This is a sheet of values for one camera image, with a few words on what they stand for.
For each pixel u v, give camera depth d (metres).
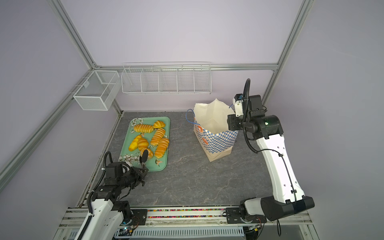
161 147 0.96
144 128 1.05
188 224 0.73
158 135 1.02
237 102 0.59
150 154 0.92
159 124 1.05
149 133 1.06
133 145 0.97
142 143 0.96
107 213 0.54
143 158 0.87
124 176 0.68
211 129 1.11
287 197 0.38
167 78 0.99
